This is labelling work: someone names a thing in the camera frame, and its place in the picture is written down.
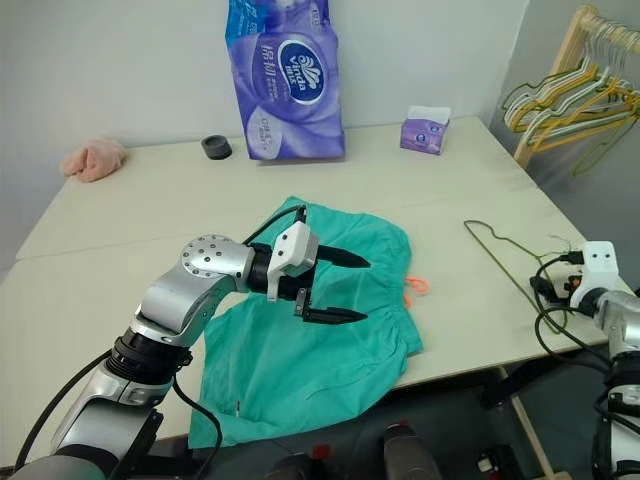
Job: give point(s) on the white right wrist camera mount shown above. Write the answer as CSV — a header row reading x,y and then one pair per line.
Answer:
x,y
600,260

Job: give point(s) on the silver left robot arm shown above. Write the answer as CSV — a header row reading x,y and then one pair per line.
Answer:
x,y
210,260

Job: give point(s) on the wooden table leg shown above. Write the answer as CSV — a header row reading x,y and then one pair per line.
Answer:
x,y
532,440

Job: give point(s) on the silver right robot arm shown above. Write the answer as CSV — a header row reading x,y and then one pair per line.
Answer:
x,y
620,320

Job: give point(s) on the wooden clothes rack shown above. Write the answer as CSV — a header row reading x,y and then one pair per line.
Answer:
x,y
564,55

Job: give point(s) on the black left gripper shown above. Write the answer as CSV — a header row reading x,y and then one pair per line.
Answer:
x,y
300,290

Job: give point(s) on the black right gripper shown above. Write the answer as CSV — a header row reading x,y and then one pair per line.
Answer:
x,y
561,291

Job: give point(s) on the small purple tissue box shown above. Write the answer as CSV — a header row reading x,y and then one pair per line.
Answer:
x,y
422,132

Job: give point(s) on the black tape roll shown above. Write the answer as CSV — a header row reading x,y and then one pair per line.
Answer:
x,y
217,147

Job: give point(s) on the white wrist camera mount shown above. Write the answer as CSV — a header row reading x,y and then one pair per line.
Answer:
x,y
295,250
600,260

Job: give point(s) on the large dark rounded shape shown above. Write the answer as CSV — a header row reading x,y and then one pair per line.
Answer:
x,y
410,450

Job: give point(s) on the green shorts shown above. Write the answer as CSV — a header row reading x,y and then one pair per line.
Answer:
x,y
300,360

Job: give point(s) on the pink cloth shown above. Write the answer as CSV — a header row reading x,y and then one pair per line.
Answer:
x,y
92,160

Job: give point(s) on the purple Vinda tissue pack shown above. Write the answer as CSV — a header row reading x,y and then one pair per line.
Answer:
x,y
285,100

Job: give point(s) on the black table bracket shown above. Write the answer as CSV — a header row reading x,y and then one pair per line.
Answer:
x,y
500,387

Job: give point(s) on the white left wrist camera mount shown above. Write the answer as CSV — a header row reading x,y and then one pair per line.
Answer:
x,y
295,250

